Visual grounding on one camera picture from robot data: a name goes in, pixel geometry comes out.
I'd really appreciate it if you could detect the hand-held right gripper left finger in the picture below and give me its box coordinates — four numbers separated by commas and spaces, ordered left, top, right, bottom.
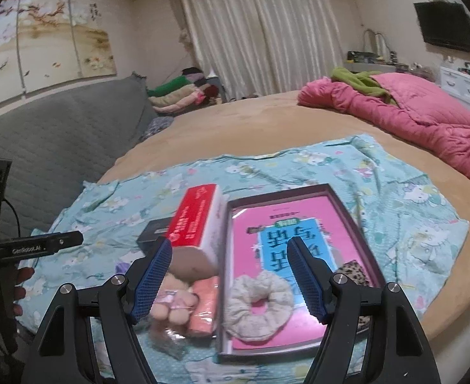
21, 236, 174, 384

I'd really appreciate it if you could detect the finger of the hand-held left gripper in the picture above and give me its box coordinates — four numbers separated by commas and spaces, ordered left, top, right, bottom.
39, 230, 84, 254

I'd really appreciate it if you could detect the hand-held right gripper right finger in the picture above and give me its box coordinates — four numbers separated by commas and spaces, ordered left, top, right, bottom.
286, 236, 437, 384

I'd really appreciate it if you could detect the bagged plush bear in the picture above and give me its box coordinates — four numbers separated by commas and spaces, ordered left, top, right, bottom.
147, 270, 200, 360

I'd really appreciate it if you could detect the pink bagged sponge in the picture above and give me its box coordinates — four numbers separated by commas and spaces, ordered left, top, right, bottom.
187, 275, 221, 339

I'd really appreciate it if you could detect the white floral scrunchie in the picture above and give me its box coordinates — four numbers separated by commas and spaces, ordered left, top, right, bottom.
223, 270, 296, 343

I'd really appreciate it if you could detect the pink box lid tray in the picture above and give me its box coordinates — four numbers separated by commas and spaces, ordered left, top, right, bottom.
218, 183, 386, 366

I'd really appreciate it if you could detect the person's left hand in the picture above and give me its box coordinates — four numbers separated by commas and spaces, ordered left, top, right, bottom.
12, 267, 36, 303

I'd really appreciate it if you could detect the leopard print scrunchie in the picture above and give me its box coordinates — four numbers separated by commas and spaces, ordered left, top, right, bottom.
336, 261, 374, 331

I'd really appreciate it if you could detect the black cardboard box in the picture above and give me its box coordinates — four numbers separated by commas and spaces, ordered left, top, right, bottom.
136, 218, 179, 255

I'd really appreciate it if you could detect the pink book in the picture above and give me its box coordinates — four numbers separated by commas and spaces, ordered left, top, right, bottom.
231, 194, 364, 353

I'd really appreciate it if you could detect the red tissue pack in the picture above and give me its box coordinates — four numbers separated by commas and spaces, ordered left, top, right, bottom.
166, 183, 230, 279

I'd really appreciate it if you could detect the grey quilted headboard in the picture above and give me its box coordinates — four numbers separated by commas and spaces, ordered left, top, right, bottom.
0, 73, 160, 249

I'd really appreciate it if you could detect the teal cartoon cat blanket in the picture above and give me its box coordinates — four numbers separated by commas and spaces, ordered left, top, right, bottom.
17, 134, 470, 384

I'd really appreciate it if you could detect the dark patterned cloth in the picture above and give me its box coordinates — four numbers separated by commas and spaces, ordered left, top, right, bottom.
140, 115, 175, 142

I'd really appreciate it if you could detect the round beige bed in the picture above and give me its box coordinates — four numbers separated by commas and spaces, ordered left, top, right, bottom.
95, 90, 470, 341

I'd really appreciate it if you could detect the pile of folded clothes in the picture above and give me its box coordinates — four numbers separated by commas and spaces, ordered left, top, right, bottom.
147, 67, 224, 115

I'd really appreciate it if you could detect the pink quilt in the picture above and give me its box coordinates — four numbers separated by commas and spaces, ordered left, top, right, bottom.
297, 73, 470, 197

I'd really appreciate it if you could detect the green cloth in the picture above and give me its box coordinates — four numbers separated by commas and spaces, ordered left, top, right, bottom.
331, 66, 398, 105

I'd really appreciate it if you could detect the white drawer cabinet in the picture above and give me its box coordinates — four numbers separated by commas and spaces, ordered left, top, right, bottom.
439, 66, 470, 113

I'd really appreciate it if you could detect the white curtain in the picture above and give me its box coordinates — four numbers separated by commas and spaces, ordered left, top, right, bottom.
175, 0, 344, 101

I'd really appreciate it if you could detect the black cable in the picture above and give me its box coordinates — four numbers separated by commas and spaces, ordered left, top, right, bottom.
2, 197, 22, 241

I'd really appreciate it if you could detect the blossom wall painting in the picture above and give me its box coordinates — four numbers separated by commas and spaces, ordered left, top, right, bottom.
0, 0, 118, 115

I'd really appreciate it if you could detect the white handled bag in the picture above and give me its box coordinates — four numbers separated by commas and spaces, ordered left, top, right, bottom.
362, 29, 393, 59

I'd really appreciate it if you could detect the black wall television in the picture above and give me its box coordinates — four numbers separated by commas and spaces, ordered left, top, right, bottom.
414, 2, 470, 53

